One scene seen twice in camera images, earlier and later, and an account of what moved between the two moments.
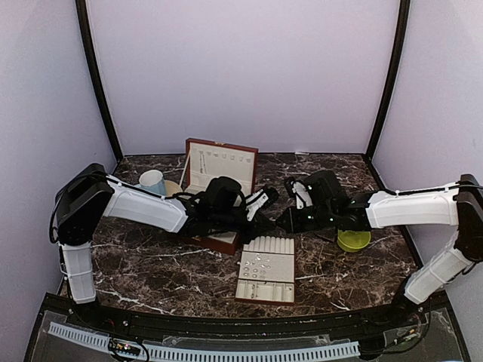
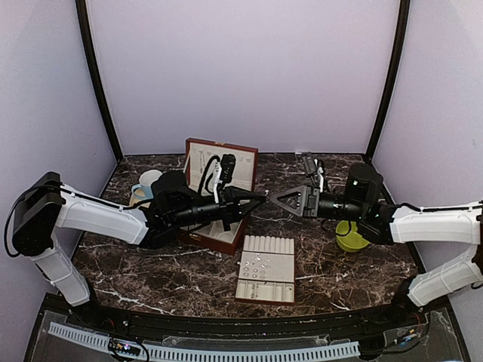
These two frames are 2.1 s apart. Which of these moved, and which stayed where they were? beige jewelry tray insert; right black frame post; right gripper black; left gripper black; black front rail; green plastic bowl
Moved: right gripper black; left gripper black
Stayed: green plastic bowl; right black frame post; beige jewelry tray insert; black front rail
